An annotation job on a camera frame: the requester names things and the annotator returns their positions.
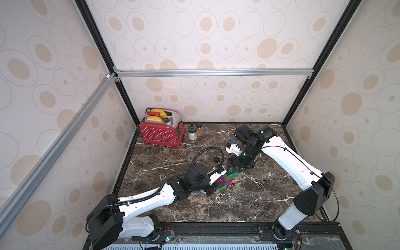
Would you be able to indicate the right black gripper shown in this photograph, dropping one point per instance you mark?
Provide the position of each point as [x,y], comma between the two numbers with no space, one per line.
[235,163]

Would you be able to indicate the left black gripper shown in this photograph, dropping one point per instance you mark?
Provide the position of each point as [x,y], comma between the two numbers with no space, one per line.
[213,187]

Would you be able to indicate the red long lego brick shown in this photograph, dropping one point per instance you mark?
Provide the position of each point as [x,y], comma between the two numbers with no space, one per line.
[223,180]

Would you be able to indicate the green long lego brick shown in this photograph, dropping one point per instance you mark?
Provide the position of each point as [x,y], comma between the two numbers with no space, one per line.
[231,175]

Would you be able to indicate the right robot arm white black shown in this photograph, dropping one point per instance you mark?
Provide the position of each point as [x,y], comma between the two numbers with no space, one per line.
[316,186]

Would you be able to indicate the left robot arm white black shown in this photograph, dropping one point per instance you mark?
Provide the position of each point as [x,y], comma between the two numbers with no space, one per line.
[115,218]

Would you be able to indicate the brown pepper shaker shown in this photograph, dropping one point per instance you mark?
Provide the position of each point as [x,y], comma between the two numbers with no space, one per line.
[200,129]

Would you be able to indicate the white salt shaker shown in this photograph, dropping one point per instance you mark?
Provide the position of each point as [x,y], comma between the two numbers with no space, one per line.
[192,130]

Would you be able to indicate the red toy toaster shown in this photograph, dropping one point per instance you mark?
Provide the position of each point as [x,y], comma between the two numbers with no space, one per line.
[169,133]

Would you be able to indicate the yellow toy toast slice back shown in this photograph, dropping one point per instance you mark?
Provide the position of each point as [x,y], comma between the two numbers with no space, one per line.
[156,112]

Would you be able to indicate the yellow toy toast slice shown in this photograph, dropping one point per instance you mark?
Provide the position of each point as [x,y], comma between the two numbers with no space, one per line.
[156,112]
[154,119]

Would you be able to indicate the yellow toy toast slice front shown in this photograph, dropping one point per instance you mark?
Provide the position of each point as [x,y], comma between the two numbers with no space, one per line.
[154,119]

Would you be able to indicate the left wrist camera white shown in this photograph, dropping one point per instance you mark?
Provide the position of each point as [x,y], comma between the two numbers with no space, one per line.
[217,175]

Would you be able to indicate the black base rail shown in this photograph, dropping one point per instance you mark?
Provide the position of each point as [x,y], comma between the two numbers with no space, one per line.
[235,236]

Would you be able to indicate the aluminium horizontal frame bar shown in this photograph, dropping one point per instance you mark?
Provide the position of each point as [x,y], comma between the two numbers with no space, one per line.
[214,72]

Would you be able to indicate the aluminium left frame bar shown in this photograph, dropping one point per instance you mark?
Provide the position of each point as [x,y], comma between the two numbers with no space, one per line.
[30,184]

